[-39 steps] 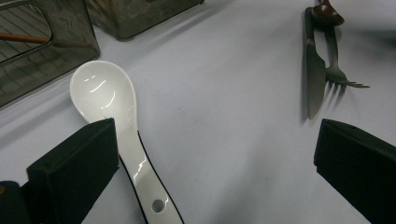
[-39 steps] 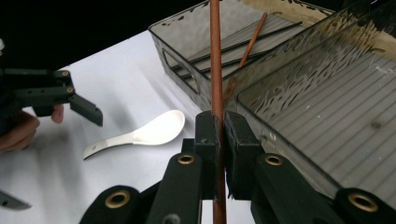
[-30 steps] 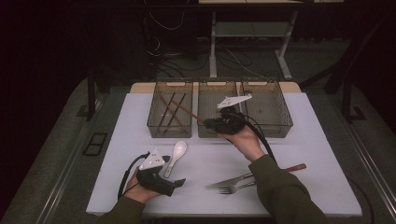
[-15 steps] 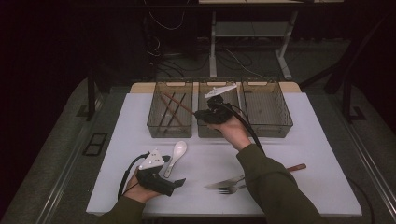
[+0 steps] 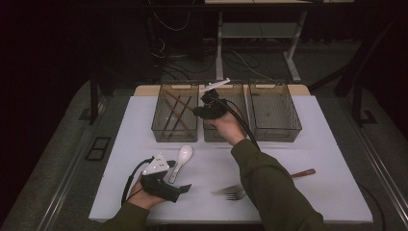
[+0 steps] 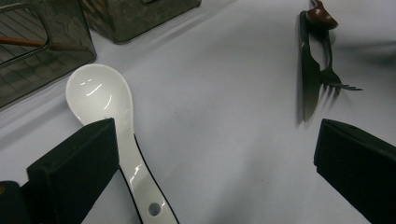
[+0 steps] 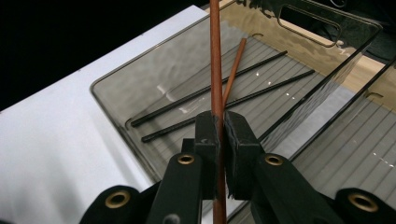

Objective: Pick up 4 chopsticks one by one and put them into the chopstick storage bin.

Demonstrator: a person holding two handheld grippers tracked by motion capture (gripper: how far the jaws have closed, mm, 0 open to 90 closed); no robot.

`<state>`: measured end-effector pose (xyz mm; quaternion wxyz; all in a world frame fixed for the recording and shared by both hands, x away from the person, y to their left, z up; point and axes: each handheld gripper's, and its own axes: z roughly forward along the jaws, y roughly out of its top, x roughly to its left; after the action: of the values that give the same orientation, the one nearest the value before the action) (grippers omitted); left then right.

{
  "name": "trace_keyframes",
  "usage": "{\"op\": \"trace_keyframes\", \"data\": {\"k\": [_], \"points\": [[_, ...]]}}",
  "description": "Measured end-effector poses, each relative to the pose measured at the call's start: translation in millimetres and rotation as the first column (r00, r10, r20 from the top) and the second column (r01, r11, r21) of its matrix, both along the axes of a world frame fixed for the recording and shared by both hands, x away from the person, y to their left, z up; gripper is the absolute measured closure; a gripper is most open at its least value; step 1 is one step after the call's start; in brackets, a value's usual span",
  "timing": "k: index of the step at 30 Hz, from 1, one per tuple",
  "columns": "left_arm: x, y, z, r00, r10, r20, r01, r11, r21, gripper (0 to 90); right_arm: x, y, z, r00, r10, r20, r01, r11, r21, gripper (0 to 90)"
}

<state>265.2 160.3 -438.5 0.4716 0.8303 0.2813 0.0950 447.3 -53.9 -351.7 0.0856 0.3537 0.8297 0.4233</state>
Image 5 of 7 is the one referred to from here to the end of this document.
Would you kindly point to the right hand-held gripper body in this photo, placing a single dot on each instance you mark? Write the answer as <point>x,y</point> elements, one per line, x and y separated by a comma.
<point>216,109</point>

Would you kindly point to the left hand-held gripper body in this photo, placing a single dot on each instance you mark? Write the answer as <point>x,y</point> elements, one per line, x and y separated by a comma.
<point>157,186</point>

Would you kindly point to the brown wooden chopstick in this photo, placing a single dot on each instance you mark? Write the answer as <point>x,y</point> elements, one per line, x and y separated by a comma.
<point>178,100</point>
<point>183,121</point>

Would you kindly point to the grey transparent plastic basket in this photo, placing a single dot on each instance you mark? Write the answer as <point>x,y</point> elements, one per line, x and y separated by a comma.
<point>275,112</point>
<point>210,136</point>
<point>174,136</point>

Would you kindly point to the white ceramic spoon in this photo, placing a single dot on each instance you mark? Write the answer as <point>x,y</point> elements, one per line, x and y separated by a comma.
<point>185,154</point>

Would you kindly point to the steel table knife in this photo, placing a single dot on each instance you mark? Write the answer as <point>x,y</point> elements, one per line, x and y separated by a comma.
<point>224,191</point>

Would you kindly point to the steel fork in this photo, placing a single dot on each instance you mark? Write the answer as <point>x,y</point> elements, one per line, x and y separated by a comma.
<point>234,196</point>

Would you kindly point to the brown wooden spoon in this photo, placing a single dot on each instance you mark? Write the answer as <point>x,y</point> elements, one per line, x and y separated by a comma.
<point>304,173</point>

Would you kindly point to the person's left hand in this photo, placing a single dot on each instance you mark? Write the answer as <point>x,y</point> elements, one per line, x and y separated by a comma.
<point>141,197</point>

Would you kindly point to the person's right hand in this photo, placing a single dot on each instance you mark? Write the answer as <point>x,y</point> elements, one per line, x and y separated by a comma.
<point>229,128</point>

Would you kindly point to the white metal desk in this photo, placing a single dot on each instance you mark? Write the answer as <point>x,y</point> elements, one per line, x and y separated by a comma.
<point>219,48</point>

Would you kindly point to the black computer case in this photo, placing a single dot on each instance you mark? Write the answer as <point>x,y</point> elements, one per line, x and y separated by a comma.
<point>183,38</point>

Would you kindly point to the black metal stand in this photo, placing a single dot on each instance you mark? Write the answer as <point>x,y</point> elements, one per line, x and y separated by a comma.
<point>356,102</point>
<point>94,102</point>

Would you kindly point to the white table cover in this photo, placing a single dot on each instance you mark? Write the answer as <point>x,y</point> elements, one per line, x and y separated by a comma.
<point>320,144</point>

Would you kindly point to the black slanted stand leg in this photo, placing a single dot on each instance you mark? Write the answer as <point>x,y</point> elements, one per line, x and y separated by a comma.
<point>346,84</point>

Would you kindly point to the grey metal rail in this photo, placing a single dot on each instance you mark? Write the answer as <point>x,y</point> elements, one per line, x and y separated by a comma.
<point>65,179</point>
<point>375,154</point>

